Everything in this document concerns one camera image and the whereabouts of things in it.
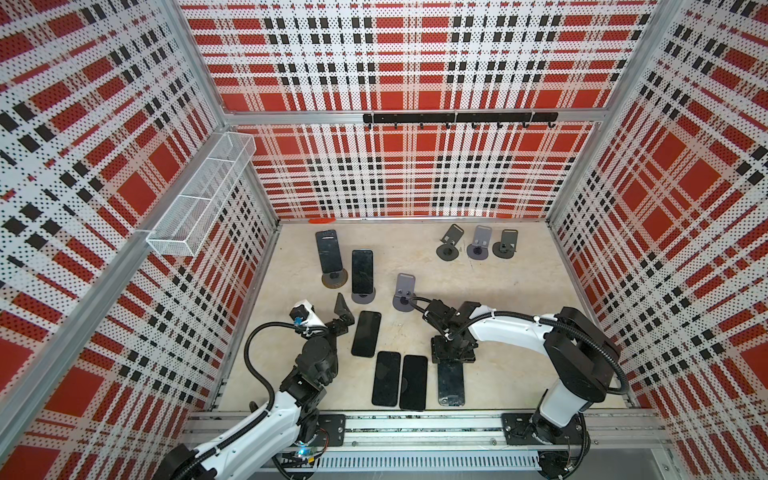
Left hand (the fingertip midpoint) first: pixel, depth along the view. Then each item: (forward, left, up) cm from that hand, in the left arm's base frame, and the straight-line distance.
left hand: (329, 304), depth 80 cm
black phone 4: (-15, -23, -16) cm, 32 cm away
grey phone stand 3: (+11, -21, -8) cm, 25 cm away
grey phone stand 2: (+11, -7, -16) cm, 21 cm away
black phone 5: (-16, -15, -14) cm, 26 cm away
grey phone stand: (+19, +4, -16) cm, 25 cm away
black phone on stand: (+22, +4, -3) cm, 22 cm away
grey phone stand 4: (+31, -38, -15) cm, 51 cm away
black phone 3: (-2, -9, -16) cm, 18 cm away
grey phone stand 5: (+31, -60, -12) cm, 68 cm away
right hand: (-11, -33, -15) cm, 37 cm away
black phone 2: (-17, -33, -15) cm, 40 cm away
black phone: (+14, -7, -4) cm, 16 cm away
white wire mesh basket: (+25, +48, +5) cm, 54 cm away
